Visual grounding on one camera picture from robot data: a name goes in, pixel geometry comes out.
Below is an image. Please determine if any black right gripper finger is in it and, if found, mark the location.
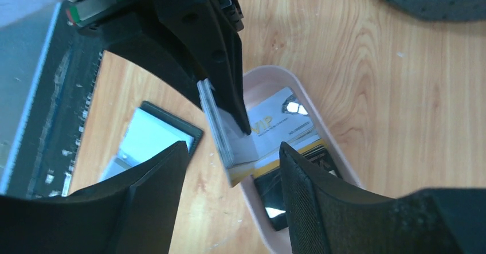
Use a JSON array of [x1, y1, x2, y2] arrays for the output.
[[76, 1, 206, 107], [1, 141, 190, 253], [280, 143, 485, 253], [154, 0, 250, 134]]

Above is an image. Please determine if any black leather card holder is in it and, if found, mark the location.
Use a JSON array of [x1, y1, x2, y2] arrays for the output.
[[99, 101, 203, 182]]

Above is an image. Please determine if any aluminium frame rail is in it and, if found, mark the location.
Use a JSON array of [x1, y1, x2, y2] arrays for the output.
[[1, 0, 62, 194]]

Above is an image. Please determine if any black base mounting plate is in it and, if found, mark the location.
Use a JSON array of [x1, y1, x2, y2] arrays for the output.
[[7, 1, 105, 199]]

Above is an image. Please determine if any pink oval plastic tray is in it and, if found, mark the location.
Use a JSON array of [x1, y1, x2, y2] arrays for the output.
[[232, 65, 363, 253]]

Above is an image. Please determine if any black VIP credit card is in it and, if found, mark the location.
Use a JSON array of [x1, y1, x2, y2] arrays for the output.
[[253, 145, 342, 231]]

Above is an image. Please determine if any white silver VIP card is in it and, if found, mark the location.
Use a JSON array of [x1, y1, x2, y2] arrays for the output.
[[248, 87, 314, 157]]

